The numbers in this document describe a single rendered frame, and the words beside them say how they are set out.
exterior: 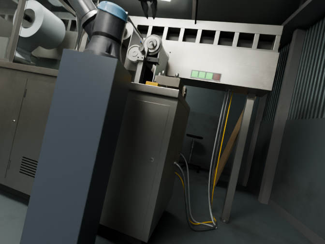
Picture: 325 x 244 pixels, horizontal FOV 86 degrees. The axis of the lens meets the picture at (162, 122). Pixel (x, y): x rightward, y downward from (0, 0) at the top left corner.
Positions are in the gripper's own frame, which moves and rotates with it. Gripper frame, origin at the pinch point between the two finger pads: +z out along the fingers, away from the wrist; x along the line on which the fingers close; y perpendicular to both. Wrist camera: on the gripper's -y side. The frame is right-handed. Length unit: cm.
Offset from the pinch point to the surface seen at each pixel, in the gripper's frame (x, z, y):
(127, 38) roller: 22.1, 16.9, 6.6
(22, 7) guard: 98, -3, -5
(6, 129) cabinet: 80, 49, -74
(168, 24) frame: 5, 22, 51
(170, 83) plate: -18.5, 32.6, -19.3
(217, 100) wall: -56, 208, 185
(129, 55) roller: 17.2, 24.8, -3.6
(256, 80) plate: -76, 46, 21
